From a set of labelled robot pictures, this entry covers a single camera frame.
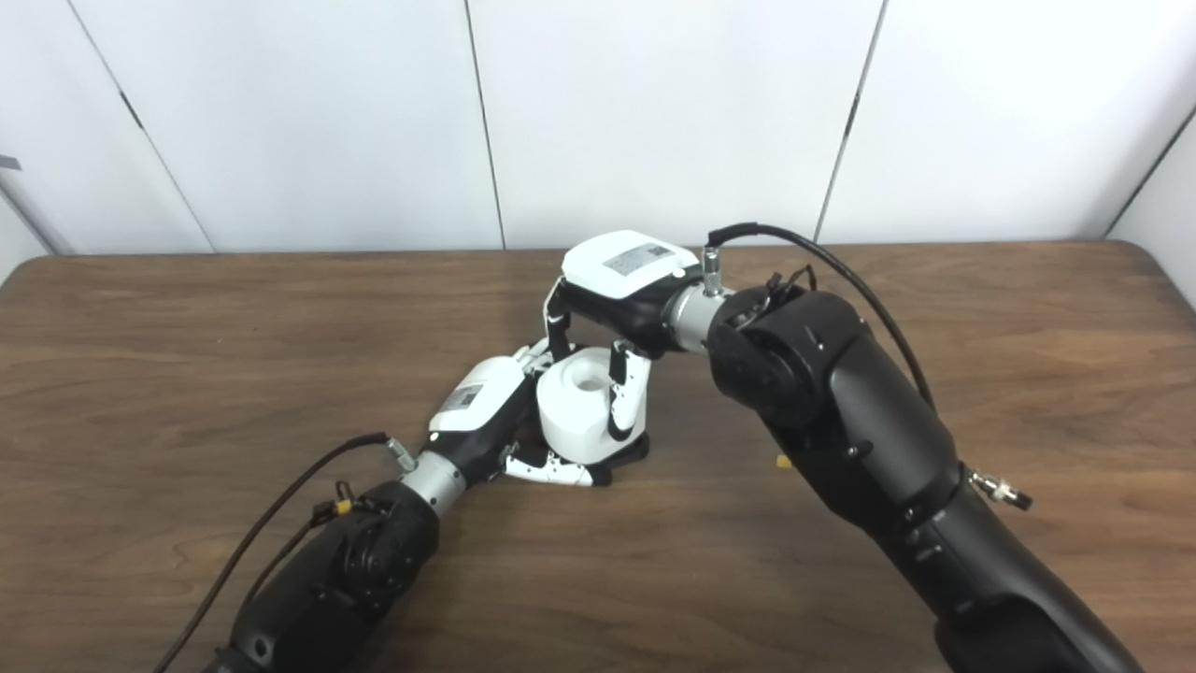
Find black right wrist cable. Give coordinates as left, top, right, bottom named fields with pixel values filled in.
left=703, top=222, right=937, bottom=412

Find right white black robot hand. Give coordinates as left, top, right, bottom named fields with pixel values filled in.
left=544, top=230, right=704, bottom=446

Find thin wires with yellow tag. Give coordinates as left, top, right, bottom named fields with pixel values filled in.
left=306, top=480, right=379, bottom=526

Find round white plastic piece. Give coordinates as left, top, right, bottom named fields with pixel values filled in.
left=537, top=346, right=648, bottom=465

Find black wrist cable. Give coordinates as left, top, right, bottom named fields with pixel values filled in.
left=154, top=432, right=418, bottom=673
left=703, top=222, right=937, bottom=412

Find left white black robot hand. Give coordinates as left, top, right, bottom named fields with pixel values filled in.
left=425, top=341, right=618, bottom=489

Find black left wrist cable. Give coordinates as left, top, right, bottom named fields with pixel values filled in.
left=154, top=432, right=418, bottom=673

